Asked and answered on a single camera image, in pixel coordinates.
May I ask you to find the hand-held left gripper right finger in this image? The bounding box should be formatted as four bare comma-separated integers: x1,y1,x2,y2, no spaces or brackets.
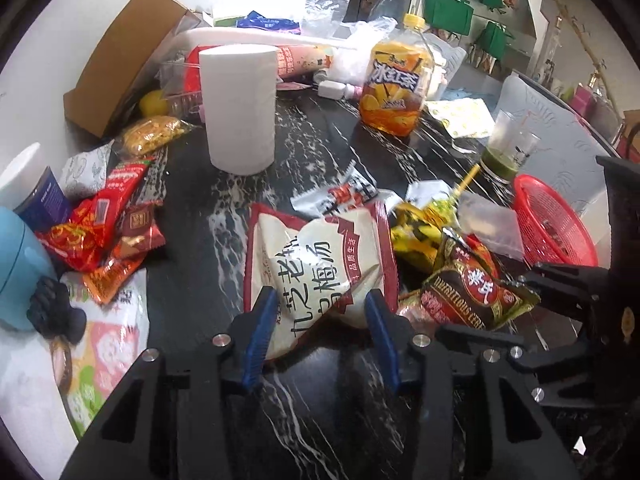
364,290,581,480

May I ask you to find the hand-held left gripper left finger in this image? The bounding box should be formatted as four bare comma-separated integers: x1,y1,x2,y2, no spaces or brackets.
60,286,281,480

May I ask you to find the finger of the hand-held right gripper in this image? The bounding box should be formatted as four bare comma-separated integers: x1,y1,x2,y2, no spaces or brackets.
519,261,610,320
434,323,602,407

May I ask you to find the red plastic basket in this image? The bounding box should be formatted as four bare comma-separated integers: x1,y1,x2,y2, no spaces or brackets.
514,174,600,268

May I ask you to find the large white red snack bag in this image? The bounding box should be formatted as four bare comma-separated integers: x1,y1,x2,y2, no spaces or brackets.
245,201,400,361

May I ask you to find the yellow black snack packet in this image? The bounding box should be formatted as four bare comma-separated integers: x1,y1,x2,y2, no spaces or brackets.
390,200,468,268

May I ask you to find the dark brown snack packet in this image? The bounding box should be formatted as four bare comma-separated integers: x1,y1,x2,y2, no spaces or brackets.
420,227,542,332

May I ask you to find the clear zip bag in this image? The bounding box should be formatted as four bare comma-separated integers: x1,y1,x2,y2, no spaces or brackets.
456,192,526,262

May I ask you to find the white black red snack packet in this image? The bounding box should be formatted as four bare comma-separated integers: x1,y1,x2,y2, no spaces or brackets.
291,160,379,218

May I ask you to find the glass cup with green drink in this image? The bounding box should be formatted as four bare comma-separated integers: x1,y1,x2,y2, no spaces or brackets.
481,109,542,184

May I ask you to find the colourful cartoon packet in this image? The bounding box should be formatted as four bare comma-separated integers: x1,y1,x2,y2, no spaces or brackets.
50,269,151,439

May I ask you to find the white chair back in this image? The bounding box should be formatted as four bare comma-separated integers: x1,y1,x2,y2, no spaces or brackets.
492,72,622,256

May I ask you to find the orange snack packet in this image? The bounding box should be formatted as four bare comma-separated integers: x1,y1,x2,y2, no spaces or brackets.
82,254,147,306

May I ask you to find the brown red snack packet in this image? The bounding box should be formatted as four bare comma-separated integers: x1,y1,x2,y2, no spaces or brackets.
120,202,167,252

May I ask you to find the pink box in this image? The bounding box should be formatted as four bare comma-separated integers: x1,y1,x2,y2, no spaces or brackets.
570,84,598,117

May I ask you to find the yellow smiley packet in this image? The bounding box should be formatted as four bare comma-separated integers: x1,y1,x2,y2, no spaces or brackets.
425,99,496,139

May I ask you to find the long red snack packet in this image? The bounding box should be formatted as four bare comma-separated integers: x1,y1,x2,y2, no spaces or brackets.
70,157,153,261

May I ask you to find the crumpled red snack packet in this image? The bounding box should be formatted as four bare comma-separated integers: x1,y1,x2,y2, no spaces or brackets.
36,199,108,273

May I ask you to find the white paper towel roll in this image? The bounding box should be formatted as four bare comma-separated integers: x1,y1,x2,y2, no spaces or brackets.
199,44,279,175

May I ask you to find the yellow nut bag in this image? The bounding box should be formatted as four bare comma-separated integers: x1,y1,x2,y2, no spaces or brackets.
120,115,194,157

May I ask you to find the white patterned packet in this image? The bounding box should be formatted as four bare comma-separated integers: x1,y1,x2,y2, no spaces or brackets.
60,141,116,202

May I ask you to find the iced tea bottle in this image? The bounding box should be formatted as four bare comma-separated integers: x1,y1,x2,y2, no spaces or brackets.
359,13,438,137

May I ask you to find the light blue cup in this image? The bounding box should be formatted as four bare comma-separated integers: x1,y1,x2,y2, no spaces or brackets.
0,206,59,332

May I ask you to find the lemon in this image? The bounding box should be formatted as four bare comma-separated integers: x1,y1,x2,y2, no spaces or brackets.
139,90,169,117

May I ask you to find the clear plastic container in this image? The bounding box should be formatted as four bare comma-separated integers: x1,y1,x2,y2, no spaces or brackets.
159,45,206,122

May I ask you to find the blue can with white lid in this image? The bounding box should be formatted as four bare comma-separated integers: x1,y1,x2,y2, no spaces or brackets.
0,142,72,233

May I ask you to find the pink snack canister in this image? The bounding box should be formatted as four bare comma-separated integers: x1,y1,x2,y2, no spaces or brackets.
276,44,335,81

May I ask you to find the large green tote bag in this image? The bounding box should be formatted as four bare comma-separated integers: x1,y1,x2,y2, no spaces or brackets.
422,0,475,37

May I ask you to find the blue packet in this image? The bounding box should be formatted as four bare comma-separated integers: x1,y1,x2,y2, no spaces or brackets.
236,11,301,36

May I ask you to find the cardboard box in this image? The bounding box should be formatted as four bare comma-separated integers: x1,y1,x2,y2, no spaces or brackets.
64,0,202,139

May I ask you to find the clear plastic bag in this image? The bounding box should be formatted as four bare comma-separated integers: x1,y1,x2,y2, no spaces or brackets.
299,0,347,40

